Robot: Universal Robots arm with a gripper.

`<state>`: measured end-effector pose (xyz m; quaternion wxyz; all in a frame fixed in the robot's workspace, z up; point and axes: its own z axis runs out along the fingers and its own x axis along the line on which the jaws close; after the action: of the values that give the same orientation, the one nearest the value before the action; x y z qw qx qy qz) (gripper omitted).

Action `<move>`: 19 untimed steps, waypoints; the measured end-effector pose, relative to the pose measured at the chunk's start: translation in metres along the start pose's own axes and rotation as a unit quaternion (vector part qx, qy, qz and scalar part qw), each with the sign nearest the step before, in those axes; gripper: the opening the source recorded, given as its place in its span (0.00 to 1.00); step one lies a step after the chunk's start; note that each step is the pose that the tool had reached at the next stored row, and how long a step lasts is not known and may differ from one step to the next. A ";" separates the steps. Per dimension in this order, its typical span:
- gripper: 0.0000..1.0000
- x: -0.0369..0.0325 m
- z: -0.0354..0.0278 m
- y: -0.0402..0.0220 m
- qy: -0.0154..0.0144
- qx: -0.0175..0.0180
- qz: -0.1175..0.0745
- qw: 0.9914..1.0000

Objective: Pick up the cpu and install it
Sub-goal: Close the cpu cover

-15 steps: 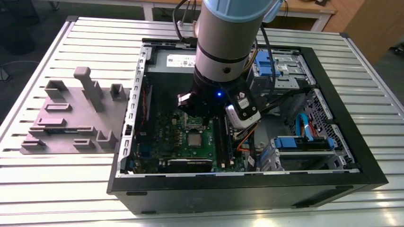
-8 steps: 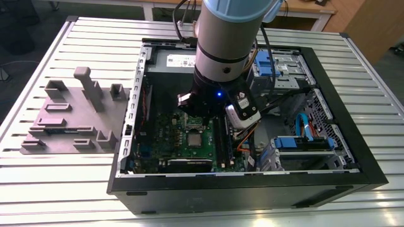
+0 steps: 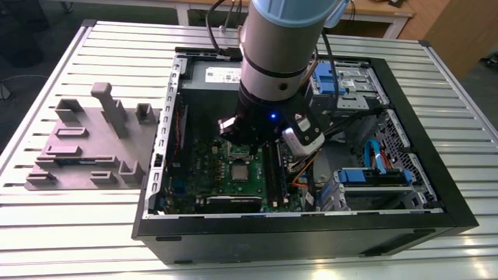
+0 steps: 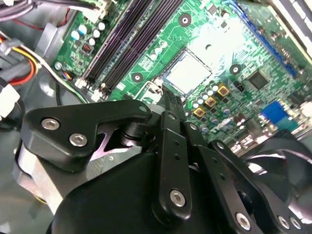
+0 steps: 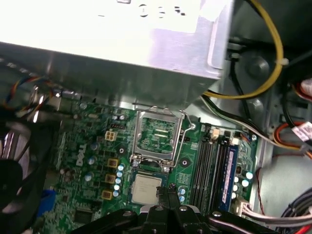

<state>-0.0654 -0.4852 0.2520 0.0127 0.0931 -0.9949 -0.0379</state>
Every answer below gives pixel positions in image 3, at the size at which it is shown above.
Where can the silver CPU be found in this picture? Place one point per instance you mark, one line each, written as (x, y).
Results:
(239, 172)

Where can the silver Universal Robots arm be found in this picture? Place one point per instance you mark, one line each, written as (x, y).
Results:
(279, 58)

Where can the CPU socket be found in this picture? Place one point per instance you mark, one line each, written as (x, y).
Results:
(250, 174)

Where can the white four-pin power socket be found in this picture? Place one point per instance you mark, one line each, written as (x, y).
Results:
(215, 149)

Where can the black RAM slot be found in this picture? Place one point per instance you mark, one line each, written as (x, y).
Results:
(270, 175)
(282, 181)

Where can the grey power supply unit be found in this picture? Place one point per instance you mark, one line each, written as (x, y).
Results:
(210, 84)

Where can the blue drive bay latch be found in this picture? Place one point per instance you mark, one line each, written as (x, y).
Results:
(323, 84)

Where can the green motherboard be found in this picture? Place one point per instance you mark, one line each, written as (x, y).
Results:
(206, 181)

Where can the metal drive bay cage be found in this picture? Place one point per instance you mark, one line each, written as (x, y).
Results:
(350, 102)

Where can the black graphics card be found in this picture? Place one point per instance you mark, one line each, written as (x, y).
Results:
(234, 202)

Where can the blue board connector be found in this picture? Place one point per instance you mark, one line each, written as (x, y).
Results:
(180, 186)

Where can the hard disk in blue carrier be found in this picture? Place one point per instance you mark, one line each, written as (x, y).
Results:
(355, 176)

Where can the metal disk bay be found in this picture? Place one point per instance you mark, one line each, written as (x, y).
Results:
(381, 192)

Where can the black PC case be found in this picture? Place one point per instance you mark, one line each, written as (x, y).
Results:
(272, 242)

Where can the grey parts rack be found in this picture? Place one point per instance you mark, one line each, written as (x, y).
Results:
(100, 146)

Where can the RAM stick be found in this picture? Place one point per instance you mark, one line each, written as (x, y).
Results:
(83, 161)

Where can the black table corner cap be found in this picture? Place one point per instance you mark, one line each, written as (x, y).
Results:
(425, 43)
(88, 22)

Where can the brown wooden cabinet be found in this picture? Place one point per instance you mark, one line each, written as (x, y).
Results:
(459, 29)

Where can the silver white wrist camera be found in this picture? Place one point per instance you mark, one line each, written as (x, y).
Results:
(300, 146)

